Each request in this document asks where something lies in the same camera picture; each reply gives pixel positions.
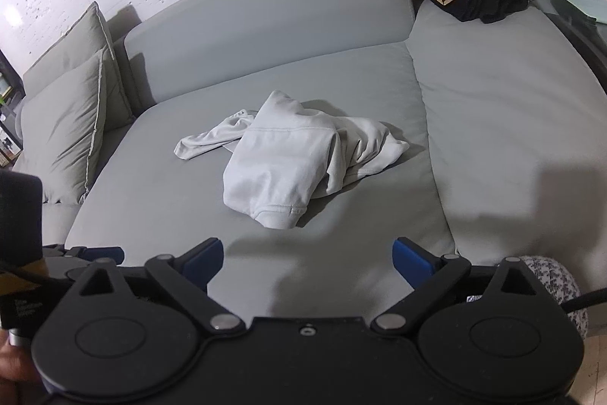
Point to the rear grey throw pillow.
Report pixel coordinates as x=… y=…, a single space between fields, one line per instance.
x=87 y=36

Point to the glass side table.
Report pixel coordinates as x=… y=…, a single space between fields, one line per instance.
x=587 y=35

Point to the front grey throw pillow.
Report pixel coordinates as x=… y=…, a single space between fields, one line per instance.
x=61 y=134

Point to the grey sofa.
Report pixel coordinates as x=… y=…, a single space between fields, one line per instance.
x=506 y=126

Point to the patterned grey rug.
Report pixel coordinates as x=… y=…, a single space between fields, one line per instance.
x=558 y=281

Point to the bookshelf with books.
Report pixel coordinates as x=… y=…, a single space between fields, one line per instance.
x=12 y=100

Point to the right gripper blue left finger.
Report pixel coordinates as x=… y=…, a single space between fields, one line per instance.
x=185 y=279

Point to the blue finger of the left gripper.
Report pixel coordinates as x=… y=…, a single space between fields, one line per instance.
x=93 y=254

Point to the person left hand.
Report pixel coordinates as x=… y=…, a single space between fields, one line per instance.
x=16 y=369

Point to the grey throw pillow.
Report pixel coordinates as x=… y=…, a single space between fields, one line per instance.
x=61 y=134
x=87 y=36

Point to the white hoodie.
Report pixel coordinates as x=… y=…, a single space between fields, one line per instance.
x=285 y=155

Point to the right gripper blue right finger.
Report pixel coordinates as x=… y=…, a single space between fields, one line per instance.
x=433 y=280

